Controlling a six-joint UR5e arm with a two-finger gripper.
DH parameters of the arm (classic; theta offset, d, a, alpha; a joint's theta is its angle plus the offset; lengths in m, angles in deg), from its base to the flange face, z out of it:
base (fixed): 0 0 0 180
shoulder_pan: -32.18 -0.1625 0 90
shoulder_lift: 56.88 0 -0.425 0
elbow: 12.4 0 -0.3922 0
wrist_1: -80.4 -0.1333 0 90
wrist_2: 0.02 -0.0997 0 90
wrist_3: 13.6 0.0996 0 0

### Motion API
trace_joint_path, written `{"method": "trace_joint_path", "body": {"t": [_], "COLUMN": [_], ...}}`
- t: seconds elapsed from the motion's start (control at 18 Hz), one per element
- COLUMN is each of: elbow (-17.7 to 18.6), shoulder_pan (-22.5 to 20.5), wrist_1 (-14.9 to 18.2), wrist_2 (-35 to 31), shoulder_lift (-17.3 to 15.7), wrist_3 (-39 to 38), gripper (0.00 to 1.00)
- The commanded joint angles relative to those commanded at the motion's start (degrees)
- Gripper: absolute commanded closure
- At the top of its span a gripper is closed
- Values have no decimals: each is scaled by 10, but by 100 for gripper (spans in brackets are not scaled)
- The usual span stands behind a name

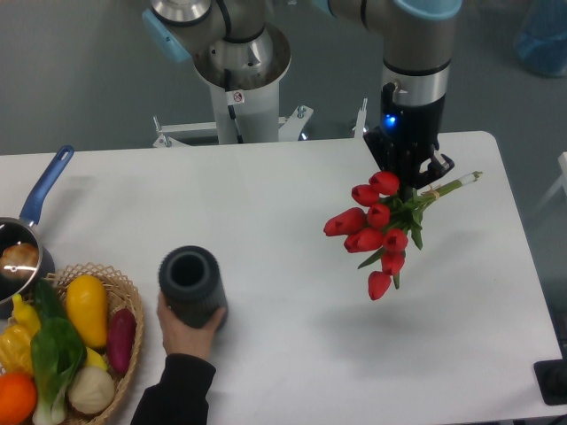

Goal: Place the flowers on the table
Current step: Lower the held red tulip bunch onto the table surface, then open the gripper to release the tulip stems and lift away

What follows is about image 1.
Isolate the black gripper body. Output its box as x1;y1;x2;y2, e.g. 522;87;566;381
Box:
377;93;444;184

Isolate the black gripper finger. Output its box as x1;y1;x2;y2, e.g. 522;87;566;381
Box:
412;151;454;189
363;127;396;173

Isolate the red tulip bouquet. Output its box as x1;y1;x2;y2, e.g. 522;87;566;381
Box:
323;171;482;301

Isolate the dark grey ribbed vase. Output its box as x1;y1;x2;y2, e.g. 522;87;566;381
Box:
159;245;229;328

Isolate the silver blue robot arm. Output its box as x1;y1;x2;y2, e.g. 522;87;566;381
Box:
142;1;461;191

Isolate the black sleeved forearm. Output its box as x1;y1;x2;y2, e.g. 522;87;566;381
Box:
130;354;216;425

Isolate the person's bare hand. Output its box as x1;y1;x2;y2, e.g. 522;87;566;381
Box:
157;292;226;360

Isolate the blue bag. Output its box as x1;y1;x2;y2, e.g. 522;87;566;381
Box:
513;0;566;78

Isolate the black device at edge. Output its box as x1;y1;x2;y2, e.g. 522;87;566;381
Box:
533;359;567;406

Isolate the woven wicker basket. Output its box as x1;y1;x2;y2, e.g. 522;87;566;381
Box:
0;262;145;425

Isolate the purple sweet potato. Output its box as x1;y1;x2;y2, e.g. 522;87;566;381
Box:
106;308;136;375

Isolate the yellow squash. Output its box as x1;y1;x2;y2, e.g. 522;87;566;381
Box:
66;274;108;351

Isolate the yellow vegetable under bok choy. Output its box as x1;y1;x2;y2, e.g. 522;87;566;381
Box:
84;347;108;371

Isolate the brown bread roll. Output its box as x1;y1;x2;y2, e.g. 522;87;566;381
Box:
1;243;39;280

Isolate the white garlic bulb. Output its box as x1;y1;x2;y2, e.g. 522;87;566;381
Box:
67;366;115;414

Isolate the green bok choy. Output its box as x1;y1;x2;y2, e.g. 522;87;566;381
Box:
31;318;86;424

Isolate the small yellow pepper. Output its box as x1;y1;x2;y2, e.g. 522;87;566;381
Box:
12;294;41;337

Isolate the yellow bell pepper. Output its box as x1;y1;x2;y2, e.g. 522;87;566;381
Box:
1;324;34;376

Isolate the orange fruit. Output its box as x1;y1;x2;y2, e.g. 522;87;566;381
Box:
1;373;37;424

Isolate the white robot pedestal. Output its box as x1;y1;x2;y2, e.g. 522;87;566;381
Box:
153;24;314;148

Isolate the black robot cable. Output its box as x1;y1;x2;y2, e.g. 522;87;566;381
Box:
223;69;245;144

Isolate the blue handled saucepan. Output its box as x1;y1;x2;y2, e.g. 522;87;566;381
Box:
1;145;74;320

